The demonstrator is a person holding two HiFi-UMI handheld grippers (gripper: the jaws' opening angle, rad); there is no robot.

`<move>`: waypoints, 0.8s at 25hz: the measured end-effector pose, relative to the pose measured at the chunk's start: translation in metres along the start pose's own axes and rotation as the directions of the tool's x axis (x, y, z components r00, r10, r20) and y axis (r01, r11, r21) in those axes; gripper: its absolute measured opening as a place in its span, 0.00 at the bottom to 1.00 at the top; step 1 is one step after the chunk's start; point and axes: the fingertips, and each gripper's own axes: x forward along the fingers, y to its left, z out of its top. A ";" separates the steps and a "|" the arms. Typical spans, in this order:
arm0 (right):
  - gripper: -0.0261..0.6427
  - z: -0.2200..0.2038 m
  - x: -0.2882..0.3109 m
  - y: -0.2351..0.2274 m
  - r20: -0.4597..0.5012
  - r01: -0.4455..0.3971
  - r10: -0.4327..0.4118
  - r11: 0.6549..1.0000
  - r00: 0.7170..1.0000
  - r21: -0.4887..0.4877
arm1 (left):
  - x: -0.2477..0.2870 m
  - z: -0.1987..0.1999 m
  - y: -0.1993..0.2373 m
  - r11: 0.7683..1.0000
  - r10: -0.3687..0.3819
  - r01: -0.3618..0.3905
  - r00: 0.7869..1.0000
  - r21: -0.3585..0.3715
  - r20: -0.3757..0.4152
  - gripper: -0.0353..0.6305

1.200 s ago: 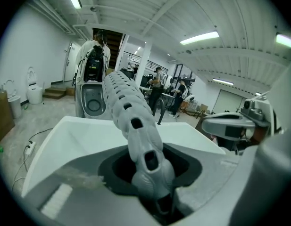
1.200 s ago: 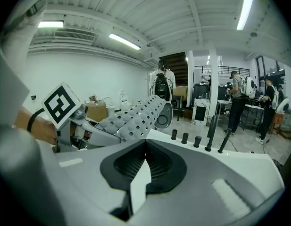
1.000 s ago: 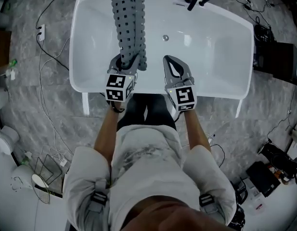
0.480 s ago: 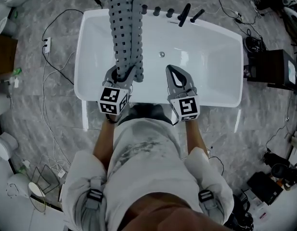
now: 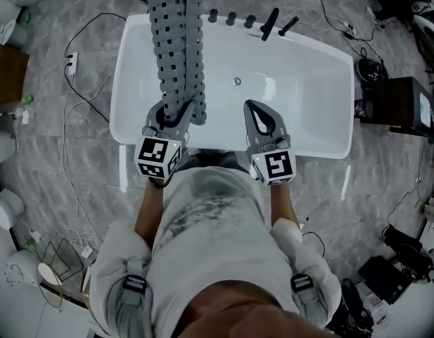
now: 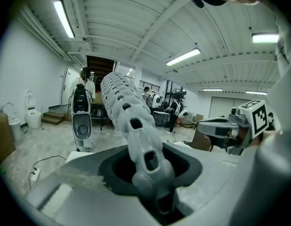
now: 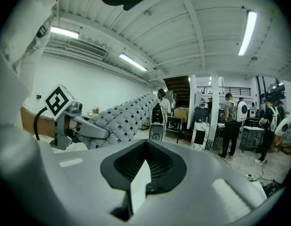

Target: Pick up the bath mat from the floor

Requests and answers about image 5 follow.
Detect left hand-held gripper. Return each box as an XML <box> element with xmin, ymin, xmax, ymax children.
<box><xmin>134</xmin><ymin>103</ymin><xmax>196</xmax><ymax>189</ymax></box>

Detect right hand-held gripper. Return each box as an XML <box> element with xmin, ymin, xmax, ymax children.
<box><xmin>243</xmin><ymin>99</ymin><xmax>297</xmax><ymax>187</ymax></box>

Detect grey perforated bath mat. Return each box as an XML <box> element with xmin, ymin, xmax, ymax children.
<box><xmin>146</xmin><ymin>0</ymin><xmax>209</xmax><ymax>126</ymax></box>

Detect person's right forearm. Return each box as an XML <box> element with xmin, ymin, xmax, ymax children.
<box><xmin>268</xmin><ymin>183</ymin><xmax>298</xmax><ymax>230</ymax></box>

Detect person's left forearm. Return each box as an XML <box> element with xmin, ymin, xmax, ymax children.
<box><xmin>134</xmin><ymin>181</ymin><xmax>168</xmax><ymax>249</ymax></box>

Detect white bathtub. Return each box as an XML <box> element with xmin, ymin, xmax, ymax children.
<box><xmin>109</xmin><ymin>12</ymin><xmax>355</xmax><ymax>161</ymax></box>

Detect person's black trousers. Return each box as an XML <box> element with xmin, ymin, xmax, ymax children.
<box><xmin>177</xmin><ymin>149</ymin><xmax>251</xmax><ymax>174</ymax></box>

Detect black hand shower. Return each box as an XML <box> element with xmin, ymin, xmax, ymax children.
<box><xmin>278</xmin><ymin>16</ymin><xmax>300</xmax><ymax>37</ymax></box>

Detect person's white shirt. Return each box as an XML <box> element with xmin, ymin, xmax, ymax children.
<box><xmin>88</xmin><ymin>165</ymin><xmax>343</xmax><ymax>338</ymax></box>

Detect dark wooden cabinet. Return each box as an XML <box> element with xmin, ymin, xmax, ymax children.
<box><xmin>358</xmin><ymin>75</ymin><xmax>434</xmax><ymax>137</ymax></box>

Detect white crumpled paper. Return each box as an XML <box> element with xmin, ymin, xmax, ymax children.
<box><xmin>14</xmin><ymin>106</ymin><xmax>31</xmax><ymax>125</ymax></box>

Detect brown cardboard box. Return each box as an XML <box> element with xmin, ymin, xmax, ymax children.
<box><xmin>0</xmin><ymin>44</ymin><xmax>30</xmax><ymax>106</ymax></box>

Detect printed cardboard box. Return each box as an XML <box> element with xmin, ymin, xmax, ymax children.
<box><xmin>79</xmin><ymin>263</ymin><xmax>98</xmax><ymax>311</ymax></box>

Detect person's chin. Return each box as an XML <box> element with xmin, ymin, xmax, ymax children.
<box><xmin>183</xmin><ymin>280</ymin><xmax>326</xmax><ymax>338</ymax></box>

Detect black case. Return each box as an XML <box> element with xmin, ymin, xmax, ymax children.
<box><xmin>357</xmin><ymin>254</ymin><xmax>414</xmax><ymax>307</ymax></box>

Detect racket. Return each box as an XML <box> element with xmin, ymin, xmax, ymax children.
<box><xmin>36</xmin><ymin>261</ymin><xmax>65</xmax><ymax>308</ymax></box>

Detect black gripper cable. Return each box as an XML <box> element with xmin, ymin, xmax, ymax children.
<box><xmin>64</xmin><ymin>65</ymin><xmax>112</xmax><ymax>123</ymax></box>

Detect white cable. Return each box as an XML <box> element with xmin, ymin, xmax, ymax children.
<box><xmin>56</xmin><ymin>73</ymin><xmax>115</xmax><ymax>256</ymax></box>

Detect thin black cable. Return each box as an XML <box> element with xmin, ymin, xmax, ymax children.
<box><xmin>302</xmin><ymin>231</ymin><xmax>326</xmax><ymax>258</ymax></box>
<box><xmin>64</xmin><ymin>11</ymin><xmax>129</xmax><ymax>58</ymax></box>

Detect black wire rack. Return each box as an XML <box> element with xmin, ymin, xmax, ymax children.
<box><xmin>40</xmin><ymin>237</ymin><xmax>84</xmax><ymax>282</ymax></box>

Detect grey shoulder strap with buckle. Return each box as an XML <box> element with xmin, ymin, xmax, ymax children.
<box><xmin>122</xmin><ymin>258</ymin><xmax>149</xmax><ymax>306</ymax></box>
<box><xmin>289</xmin><ymin>273</ymin><xmax>318</xmax><ymax>304</ymax></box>

